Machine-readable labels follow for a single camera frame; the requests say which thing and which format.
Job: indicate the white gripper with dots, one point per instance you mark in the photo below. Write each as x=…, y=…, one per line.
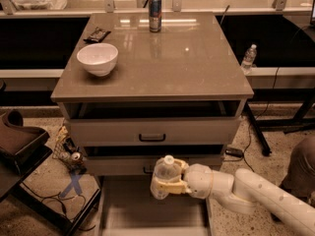
x=199, y=180

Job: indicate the clear plastic bottle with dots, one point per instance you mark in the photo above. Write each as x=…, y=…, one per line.
x=167, y=171

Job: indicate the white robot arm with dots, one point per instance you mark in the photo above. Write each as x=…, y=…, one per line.
x=239, y=192

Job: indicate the open bottom drawer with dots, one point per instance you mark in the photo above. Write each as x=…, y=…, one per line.
x=127, y=208

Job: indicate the grey drawer cabinet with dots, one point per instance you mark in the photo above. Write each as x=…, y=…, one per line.
x=186, y=70

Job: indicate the clear water bottle on ledge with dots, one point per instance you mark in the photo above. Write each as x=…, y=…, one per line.
x=248, y=59

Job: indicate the person's brown trouser leg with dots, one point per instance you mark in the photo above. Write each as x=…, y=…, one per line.
x=300, y=177

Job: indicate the white ceramic bowl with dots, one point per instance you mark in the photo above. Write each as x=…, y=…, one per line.
x=98, y=59

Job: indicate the dark chair on left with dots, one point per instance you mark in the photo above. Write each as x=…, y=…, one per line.
x=22, y=150

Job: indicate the dark snack bar wrapper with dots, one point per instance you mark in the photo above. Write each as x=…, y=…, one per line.
x=97, y=36

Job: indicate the blue energy drink can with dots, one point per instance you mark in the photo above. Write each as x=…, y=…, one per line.
x=155, y=15

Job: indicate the black power adapter with cable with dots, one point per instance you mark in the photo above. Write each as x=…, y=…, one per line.
x=253, y=127

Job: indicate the middle drawer with black handle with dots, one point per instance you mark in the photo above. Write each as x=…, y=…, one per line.
x=127, y=161

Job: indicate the drawer with black handle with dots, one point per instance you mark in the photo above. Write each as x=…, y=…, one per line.
x=152, y=132
x=127, y=161

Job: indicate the top drawer with black handle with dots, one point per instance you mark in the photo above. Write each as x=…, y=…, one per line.
x=152, y=132

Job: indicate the wire basket with cans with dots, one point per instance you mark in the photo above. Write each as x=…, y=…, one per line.
x=66, y=151

